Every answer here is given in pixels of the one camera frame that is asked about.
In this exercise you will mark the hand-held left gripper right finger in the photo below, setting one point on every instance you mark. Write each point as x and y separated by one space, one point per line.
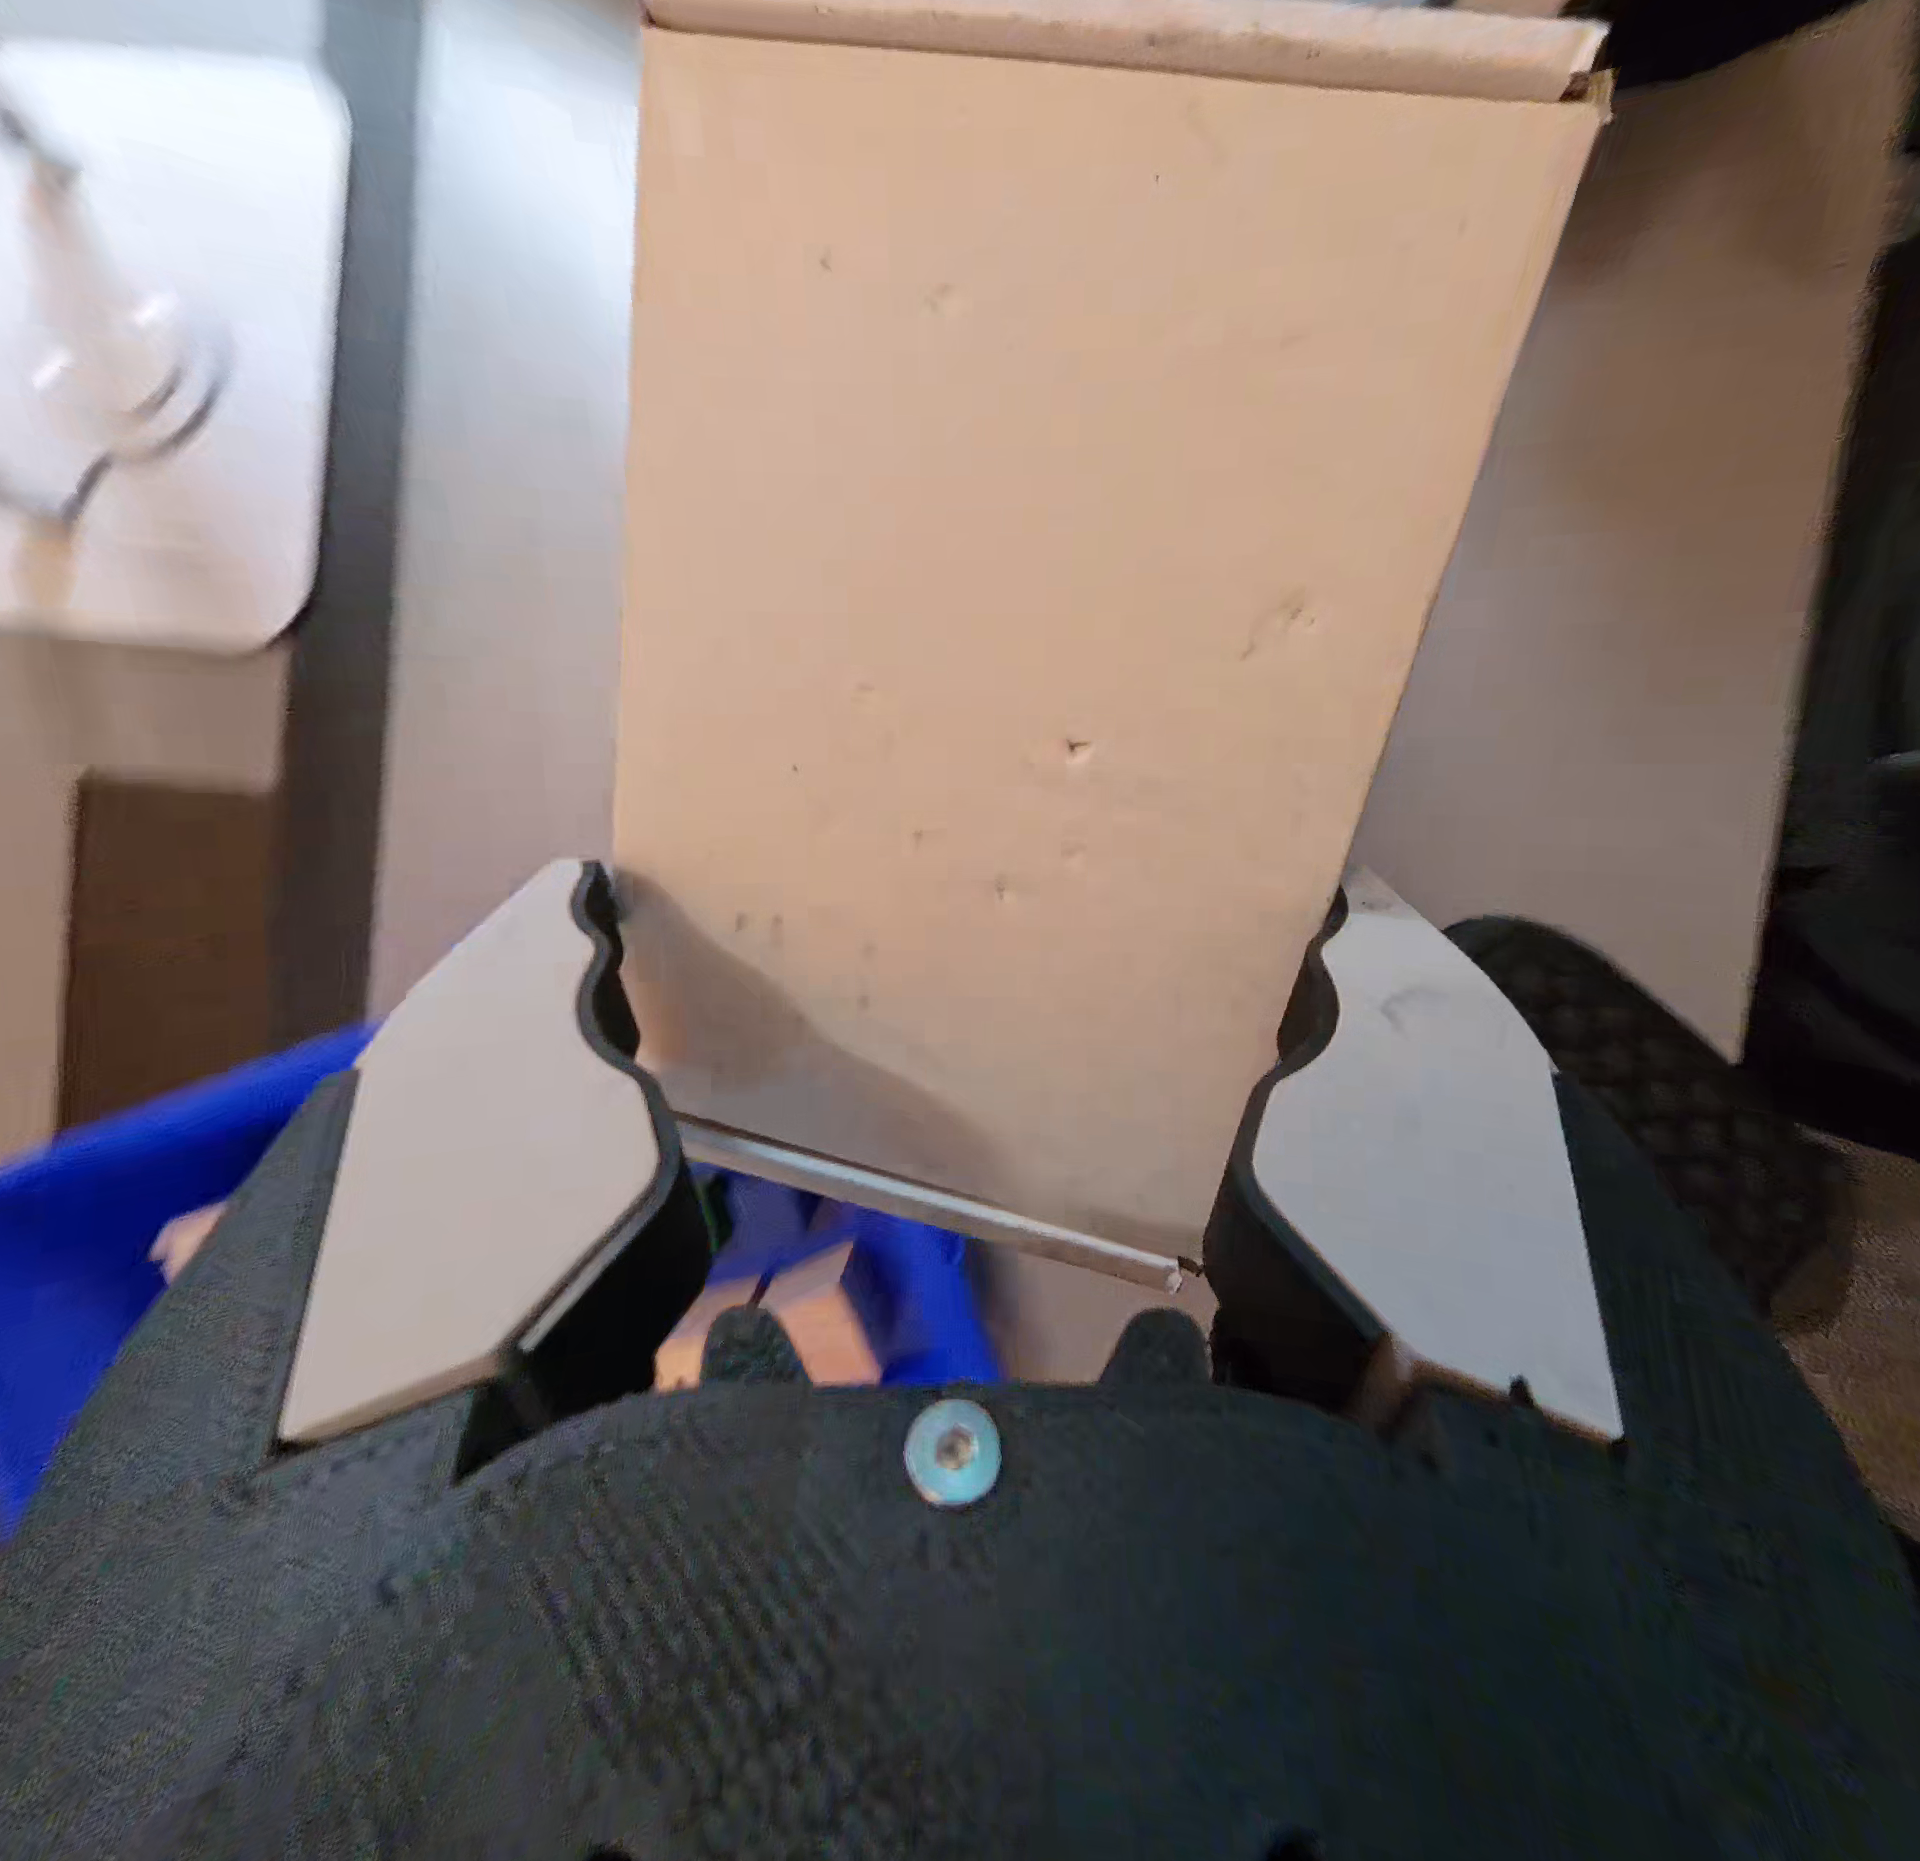
1425 1171

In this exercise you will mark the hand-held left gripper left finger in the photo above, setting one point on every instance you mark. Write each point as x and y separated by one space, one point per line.
464 1171

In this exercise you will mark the dented white cardboard box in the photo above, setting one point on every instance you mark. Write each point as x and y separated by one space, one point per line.
1051 464

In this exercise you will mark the blue plastic bin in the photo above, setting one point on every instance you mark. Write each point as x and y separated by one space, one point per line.
91 1216

